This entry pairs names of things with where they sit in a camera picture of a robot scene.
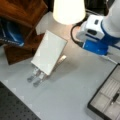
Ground blue and white gripper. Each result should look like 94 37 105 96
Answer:
73 14 111 57

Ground black pen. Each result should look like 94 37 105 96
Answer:
111 93 120 105

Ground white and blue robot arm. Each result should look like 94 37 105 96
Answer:
76 0 120 58

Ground white lamp shade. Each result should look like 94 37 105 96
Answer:
53 0 86 25

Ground white spiral notebook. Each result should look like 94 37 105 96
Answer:
31 31 67 75

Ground metal binder clips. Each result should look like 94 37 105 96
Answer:
27 67 45 87

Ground brown wooden shelf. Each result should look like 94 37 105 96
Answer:
0 0 49 66

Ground grey compartment tray box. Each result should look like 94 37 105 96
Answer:
87 64 120 120

